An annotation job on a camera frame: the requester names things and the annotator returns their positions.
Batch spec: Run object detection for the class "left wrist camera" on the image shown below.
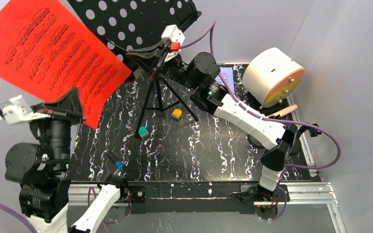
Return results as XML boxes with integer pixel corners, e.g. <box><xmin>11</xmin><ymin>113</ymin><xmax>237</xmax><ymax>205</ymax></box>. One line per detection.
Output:
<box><xmin>0</xmin><ymin>95</ymin><xmax>34</xmax><ymax>125</ymax></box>

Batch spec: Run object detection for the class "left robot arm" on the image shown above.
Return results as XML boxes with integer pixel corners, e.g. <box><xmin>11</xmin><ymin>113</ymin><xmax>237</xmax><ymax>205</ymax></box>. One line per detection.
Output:
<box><xmin>1</xmin><ymin>87</ymin><xmax>129</xmax><ymax>233</ymax></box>

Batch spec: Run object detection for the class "tall black mic stand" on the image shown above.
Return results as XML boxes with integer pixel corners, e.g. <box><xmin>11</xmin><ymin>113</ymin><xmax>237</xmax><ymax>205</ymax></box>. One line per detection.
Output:
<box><xmin>247</xmin><ymin>134</ymin><xmax>275</xmax><ymax>150</ymax></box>

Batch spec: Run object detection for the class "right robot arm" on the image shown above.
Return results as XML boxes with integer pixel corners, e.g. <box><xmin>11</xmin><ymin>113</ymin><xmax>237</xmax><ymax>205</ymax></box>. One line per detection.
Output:
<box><xmin>126</xmin><ymin>45</ymin><xmax>297</xmax><ymax>201</ymax></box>

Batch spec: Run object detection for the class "pink-headed microphone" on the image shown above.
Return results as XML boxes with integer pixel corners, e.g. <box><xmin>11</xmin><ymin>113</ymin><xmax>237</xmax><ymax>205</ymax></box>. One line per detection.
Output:
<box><xmin>268</xmin><ymin>104</ymin><xmax>298</xmax><ymax>118</ymax></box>

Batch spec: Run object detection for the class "orange small block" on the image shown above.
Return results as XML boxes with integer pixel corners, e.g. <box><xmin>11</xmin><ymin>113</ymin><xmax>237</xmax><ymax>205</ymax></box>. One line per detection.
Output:
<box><xmin>171</xmin><ymin>108</ymin><xmax>183</xmax><ymax>121</ymax></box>

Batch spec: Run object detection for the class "blue small block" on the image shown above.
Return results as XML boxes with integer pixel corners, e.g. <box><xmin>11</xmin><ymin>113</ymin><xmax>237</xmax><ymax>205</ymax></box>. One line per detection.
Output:
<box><xmin>106</xmin><ymin>152</ymin><xmax>124</xmax><ymax>170</ymax></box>

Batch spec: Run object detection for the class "red sheet music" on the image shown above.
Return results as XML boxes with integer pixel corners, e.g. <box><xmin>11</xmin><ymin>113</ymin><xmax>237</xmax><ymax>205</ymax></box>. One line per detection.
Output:
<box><xmin>0</xmin><ymin>0</ymin><xmax>131</xmax><ymax>129</ymax></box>

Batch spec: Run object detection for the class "green small block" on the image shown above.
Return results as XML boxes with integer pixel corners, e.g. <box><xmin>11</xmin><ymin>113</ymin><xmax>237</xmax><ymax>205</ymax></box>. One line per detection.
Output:
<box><xmin>138</xmin><ymin>126</ymin><xmax>150</xmax><ymax>139</ymax></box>

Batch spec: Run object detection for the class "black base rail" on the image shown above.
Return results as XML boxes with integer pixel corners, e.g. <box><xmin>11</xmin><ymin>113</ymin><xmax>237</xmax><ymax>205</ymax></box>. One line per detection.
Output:
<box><xmin>121</xmin><ymin>181</ymin><xmax>290</xmax><ymax>218</ymax></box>

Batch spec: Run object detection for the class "white round drum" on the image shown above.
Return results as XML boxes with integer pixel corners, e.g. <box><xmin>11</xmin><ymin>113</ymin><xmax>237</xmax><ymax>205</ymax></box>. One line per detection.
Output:
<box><xmin>242</xmin><ymin>48</ymin><xmax>305</xmax><ymax>108</ymax></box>

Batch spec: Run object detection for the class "white sheet music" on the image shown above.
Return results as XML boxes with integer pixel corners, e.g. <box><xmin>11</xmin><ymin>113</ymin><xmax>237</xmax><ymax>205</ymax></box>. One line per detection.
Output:
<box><xmin>215</xmin><ymin>67</ymin><xmax>235</xmax><ymax>94</ymax></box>

